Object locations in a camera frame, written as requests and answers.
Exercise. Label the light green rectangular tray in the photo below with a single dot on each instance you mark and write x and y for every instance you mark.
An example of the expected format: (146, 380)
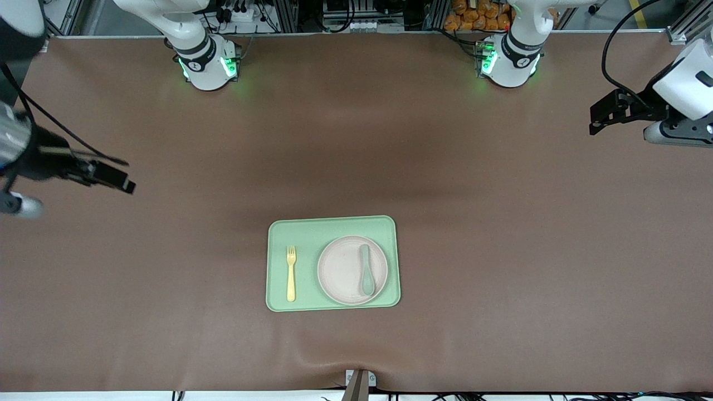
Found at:
(303, 234)

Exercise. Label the orange bag pile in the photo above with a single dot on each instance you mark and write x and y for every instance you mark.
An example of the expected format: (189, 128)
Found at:
(473, 14)

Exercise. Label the aluminium extrusion frame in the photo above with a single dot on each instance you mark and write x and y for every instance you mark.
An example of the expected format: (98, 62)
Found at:
(688, 25)
(64, 22)

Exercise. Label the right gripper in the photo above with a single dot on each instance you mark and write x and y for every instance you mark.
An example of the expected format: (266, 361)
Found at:
(45, 161)

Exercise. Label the yellow plastic fork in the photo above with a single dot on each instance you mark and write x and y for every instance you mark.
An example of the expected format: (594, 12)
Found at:
(291, 278)

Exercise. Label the white power strip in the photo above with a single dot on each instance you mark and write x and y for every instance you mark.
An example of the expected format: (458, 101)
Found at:
(239, 14)

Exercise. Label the metal table edge bracket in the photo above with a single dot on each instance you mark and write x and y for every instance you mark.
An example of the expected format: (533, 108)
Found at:
(359, 381)

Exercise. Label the teal plastic spoon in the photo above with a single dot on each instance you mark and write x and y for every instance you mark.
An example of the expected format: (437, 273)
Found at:
(367, 284)

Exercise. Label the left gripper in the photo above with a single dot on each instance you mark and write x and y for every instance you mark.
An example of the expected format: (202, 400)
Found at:
(649, 108)

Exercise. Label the brown table cover mat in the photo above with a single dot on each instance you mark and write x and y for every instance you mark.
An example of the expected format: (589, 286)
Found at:
(167, 250)

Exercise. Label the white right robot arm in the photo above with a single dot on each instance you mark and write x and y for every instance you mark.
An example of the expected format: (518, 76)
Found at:
(206, 69)

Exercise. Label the beige round plate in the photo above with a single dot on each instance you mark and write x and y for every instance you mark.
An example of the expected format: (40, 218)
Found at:
(342, 270)

